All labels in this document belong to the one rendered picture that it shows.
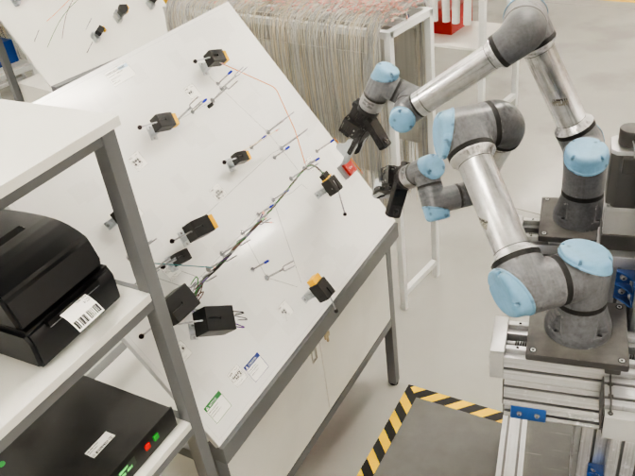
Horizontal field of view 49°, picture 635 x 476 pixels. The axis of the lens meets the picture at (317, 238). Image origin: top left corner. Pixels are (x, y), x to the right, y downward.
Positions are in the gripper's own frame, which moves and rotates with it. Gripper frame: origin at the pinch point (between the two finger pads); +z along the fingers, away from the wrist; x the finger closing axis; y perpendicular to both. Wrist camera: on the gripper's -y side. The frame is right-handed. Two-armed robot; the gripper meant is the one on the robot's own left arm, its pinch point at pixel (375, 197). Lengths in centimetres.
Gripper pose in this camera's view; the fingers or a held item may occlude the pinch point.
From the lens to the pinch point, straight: 236.8
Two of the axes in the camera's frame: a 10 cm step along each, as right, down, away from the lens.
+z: -4.2, 1.6, 8.9
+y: 0.8, -9.7, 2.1
